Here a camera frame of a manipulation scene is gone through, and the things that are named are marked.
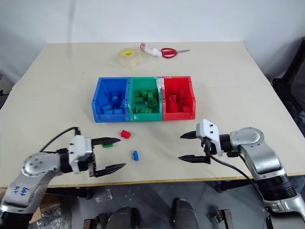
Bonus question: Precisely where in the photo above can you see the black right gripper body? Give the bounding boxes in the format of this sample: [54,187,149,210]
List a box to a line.
[200,137,216,165]

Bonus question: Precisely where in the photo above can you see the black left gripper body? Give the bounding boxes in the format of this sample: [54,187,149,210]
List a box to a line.
[77,138,98,178]

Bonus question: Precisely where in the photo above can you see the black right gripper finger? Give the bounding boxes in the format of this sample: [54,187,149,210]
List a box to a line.
[180,130,197,140]
[178,155,207,164]

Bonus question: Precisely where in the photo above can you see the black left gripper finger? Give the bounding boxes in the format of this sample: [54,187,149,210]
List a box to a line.
[95,163,127,178]
[91,137,122,150]

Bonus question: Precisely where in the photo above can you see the red plastic bin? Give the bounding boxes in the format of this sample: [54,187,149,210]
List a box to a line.
[161,76,197,121]

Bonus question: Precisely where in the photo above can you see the clear plastic bag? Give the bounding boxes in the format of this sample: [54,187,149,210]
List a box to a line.
[95,188,113,204]

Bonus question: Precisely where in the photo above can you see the blue plastic bin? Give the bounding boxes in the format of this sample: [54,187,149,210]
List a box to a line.
[91,76,131,123]

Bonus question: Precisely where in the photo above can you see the green plastic bin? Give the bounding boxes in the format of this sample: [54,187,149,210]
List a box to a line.
[128,76,164,122]

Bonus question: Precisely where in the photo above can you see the black table leg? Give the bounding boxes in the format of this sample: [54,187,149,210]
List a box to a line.
[214,179,254,194]

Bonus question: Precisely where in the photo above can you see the dark rounded shape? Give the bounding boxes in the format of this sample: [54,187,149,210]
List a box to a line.
[172,198,200,229]
[107,206,140,229]

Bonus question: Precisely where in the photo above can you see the white tape strip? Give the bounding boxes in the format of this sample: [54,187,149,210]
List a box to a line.
[154,76,165,91]

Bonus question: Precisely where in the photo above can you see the brown cardboard box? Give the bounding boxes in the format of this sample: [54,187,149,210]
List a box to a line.
[28,192,73,229]

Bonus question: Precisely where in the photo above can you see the clear tape roll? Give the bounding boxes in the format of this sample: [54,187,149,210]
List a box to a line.
[118,47,141,69]

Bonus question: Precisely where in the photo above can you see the white bottle with red label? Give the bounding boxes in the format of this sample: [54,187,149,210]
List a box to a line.
[139,42,163,59]

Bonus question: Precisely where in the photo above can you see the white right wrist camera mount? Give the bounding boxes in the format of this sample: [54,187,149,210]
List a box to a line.
[195,118,224,157]

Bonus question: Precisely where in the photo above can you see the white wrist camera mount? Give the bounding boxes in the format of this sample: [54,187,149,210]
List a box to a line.
[68,135,94,175]
[195,118,224,157]

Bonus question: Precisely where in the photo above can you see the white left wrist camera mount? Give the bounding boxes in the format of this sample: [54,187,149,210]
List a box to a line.
[68,135,94,175]

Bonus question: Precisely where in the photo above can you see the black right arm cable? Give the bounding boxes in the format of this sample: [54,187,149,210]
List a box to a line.
[204,142,263,193]

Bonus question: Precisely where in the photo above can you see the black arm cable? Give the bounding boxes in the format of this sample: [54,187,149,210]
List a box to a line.
[204,142,263,193]
[39,126,82,153]

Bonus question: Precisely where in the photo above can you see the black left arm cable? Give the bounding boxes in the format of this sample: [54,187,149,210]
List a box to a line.
[39,126,82,153]

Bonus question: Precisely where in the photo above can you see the red handled scissors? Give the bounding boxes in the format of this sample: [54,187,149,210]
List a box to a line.
[160,47,191,59]

